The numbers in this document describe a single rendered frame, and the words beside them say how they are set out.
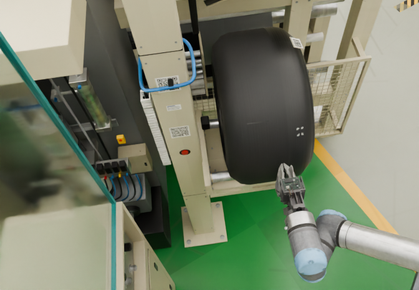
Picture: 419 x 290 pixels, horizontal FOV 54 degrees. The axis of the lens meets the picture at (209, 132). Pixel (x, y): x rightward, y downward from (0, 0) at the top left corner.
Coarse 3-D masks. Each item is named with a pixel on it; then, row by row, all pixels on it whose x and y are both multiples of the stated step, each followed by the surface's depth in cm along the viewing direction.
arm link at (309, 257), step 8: (304, 224) 123; (312, 224) 124; (288, 232) 126; (296, 232) 123; (304, 232) 122; (312, 232) 122; (296, 240) 122; (304, 240) 120; (312, 240) 120; (296, 248) 121; (304, 248) 119; (312, 248) 118; (320, 248) 120; (296, 256) 120; (304, 256) 118; (312, 256) 117; (320, 256) 118; (296, 264) 120; (304, 264) 118; (312, 264) 118; (320, 264) 118; (304, 272) 121; (312, 272) 121
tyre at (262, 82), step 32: (256, 32) 150; (224, 64) 141; (256, 64) 138; (288, 64) 137; (224, 96) 138; (256, 96) 135; (288, 96) 135; (224, 128) 142; (256, 128) 136; (288, 128) 137; (256, 160) 142; (288, 160) 143
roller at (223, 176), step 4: (216, 172) 181; (220, 172) 181; (224, 172) 181; (228, 172) 180; (212, 176) 180; (216, 176) 180; (220, 176) 180; (224, 176) 180; (228, 176) 180; (216, 180) 180; (220, 180) 180; (224, 180) 181; (228, 180) 181
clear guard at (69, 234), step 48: (0, 48) 73; (0, 96) 71; (0, 144) 68; (48, 144) 89; (0, 192) 66; (48, 192) 85; (96, 192) 119; (0, 240) 64; (48, 240) 82; (96, 240) 113; (0, 288) 62; (48, 288) 79; (96, 288) 107
